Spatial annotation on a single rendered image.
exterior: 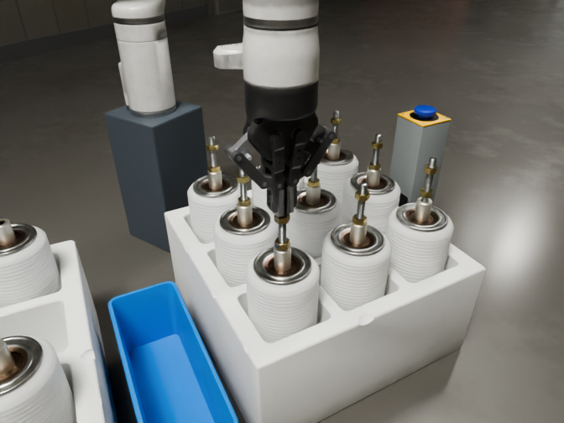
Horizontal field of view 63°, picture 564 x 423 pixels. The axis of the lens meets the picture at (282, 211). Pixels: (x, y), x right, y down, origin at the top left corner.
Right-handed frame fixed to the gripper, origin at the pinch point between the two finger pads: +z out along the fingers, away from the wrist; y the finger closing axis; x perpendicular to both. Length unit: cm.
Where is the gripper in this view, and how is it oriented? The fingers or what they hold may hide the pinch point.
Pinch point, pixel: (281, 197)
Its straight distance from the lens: 53.3
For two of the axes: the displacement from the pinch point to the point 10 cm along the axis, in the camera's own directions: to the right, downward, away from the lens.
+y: 8.8, -2.7, 4.0
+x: -4.8, -4.7, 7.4
